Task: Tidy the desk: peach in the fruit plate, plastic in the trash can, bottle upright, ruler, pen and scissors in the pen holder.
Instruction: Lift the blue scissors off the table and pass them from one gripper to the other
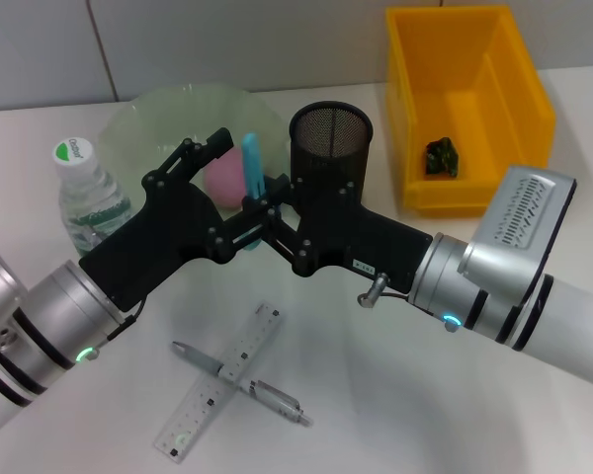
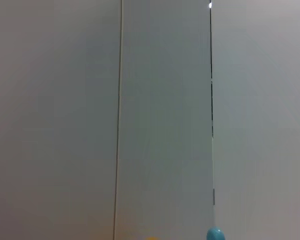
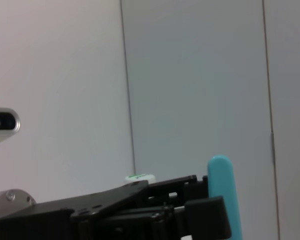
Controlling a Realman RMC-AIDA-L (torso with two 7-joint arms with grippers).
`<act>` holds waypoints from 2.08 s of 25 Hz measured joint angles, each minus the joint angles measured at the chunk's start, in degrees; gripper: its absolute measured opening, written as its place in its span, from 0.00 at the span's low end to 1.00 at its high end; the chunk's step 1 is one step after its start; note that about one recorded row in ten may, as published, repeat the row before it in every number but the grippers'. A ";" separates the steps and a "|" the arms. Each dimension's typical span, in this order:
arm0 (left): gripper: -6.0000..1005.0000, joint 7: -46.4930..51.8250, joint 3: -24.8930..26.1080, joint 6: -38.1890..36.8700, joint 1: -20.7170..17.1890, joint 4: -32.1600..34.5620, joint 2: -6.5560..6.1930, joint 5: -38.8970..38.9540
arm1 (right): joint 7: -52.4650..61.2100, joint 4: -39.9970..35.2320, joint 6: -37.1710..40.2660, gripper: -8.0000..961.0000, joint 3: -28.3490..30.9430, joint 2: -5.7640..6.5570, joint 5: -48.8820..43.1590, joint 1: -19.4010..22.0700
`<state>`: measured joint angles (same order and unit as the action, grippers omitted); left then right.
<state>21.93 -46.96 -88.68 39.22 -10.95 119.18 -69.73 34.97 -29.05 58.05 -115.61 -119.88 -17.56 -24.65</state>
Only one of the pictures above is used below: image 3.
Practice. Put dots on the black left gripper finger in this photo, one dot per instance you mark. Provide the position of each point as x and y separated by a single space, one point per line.
190 187
207 217

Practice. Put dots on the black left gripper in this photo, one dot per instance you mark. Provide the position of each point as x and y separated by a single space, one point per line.
40 222

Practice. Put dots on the blue scissors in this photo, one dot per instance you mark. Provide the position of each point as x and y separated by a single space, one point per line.
222 180

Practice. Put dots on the clear green-label water bottle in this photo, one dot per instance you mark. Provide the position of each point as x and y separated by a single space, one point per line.
140 178

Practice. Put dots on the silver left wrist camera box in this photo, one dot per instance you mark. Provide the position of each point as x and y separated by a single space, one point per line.
5 123

